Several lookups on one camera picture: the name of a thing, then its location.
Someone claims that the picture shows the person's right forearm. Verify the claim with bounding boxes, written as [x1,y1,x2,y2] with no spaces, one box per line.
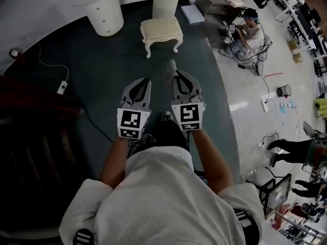
[191,130,232,197]

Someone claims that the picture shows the person's black trousers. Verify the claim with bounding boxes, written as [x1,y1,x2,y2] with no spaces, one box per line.
[126,121,191,163]

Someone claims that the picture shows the cream upholstered footstool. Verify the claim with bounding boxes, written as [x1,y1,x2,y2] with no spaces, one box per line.
[139,16,184,59]

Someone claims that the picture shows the white power strip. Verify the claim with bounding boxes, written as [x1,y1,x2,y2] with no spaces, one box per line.
[56,80,69,95]
[260,95,269,113]

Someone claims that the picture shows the black shopping basket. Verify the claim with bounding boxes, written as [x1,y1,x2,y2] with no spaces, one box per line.
[258,174,293,215]

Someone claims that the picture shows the gray shelf unit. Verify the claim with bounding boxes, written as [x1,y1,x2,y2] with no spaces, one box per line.
[196,0,246,16]

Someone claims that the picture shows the white flat box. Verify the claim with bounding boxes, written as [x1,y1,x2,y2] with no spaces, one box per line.
[180,5,206,25]

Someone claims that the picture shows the person's left forearm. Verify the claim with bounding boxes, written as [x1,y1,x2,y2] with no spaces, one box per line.
[99,136,129,189]

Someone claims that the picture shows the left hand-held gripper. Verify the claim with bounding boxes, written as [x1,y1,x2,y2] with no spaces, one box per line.
[116,77,153,140]

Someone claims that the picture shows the white power cable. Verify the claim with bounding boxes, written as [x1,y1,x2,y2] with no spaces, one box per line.
[37,43,69,84]

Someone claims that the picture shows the black floor cable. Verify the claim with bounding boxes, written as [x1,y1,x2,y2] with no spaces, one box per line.
[74,95,114,144]

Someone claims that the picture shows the round waste bin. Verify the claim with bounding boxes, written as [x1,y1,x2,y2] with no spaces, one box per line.
[277,84,292,98]

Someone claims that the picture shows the gray wiping cloth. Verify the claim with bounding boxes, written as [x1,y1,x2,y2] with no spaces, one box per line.
[163,59,178,86]

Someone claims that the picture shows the person's white t-shirt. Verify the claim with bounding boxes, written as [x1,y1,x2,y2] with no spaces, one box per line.
[58,146,265,245]

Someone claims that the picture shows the white office desks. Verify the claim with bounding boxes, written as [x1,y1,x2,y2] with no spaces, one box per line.
[275,0,327,61]

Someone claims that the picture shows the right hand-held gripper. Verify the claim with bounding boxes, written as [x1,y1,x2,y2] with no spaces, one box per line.
[170,69,206,132]

